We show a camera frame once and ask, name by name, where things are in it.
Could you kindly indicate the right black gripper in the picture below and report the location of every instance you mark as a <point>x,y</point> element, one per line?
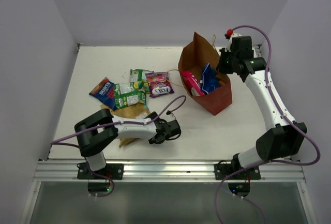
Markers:
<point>221,67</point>

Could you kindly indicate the large blue chip bag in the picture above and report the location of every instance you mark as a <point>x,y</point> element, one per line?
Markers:
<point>209,81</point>

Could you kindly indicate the red paper bag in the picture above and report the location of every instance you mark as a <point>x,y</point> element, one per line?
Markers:
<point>194,56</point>

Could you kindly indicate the pink snack bag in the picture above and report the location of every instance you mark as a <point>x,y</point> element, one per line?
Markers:
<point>191,83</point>

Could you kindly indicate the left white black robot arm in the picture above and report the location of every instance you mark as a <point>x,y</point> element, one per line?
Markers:
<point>97,131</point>

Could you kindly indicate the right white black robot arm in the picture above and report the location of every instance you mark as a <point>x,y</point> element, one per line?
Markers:
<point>284,135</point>

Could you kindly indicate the brown kraft snack bag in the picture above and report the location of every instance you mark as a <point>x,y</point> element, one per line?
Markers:
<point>136,111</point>

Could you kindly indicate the purple Fox's candy bag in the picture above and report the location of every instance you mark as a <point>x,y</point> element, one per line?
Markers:
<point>158,84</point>

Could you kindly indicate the green Fox's candy bag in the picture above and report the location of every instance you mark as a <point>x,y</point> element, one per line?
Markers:
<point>125,95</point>

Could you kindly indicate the small blue snack bag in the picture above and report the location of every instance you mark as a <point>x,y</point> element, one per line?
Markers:
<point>104,92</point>

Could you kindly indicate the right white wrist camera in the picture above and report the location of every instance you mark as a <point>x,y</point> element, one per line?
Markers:
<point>229,35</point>

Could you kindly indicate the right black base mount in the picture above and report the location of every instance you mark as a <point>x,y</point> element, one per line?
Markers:
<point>239,184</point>

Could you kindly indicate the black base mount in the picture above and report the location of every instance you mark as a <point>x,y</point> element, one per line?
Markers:
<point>100,183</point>
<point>239,184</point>

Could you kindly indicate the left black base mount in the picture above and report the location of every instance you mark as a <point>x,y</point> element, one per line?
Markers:
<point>100,183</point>

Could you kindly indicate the aluminium rail frame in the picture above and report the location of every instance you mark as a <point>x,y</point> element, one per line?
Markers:
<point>197,171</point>

